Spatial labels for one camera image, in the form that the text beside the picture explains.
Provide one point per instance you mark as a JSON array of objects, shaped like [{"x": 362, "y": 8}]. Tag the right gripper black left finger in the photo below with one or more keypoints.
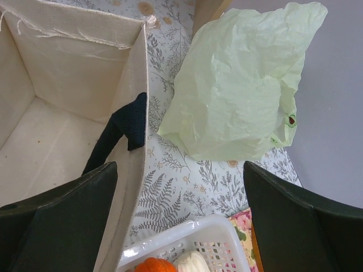
[{"x": 60, "y": 229}]

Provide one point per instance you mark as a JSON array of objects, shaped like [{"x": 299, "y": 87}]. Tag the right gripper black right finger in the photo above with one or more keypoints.
[{"x": 298, "y": 230}]

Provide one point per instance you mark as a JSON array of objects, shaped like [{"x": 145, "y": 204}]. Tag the orange tangerine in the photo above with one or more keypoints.
[{"x": 155, "y": 265}]

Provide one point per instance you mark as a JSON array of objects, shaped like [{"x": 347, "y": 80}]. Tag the beige canvas tote bag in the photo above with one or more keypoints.
[{"x": 74, "y": 93}]

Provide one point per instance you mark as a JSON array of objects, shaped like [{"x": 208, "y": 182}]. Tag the light green plastic bag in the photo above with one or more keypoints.
[{"x": 234, "y": 93}]

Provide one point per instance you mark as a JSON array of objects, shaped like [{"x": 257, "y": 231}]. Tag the slice of brown bread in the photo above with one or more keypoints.
[{"x": 256, "y": 250}]

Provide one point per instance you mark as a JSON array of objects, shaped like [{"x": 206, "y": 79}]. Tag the floral rectangular tray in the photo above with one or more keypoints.
[{"x": 242, "y": 222}]

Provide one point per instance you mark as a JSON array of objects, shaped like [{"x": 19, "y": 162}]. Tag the white plastic basket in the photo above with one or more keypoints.
[{"x": 214, "y": 237}]

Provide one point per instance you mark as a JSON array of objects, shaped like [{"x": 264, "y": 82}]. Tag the floral table mat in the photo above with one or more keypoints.
[{"x": 176, "y": 188}]

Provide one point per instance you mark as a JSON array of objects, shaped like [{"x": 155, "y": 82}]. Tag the wooden two-tier shelf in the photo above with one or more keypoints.
[{"x": 208, "y": 10}]

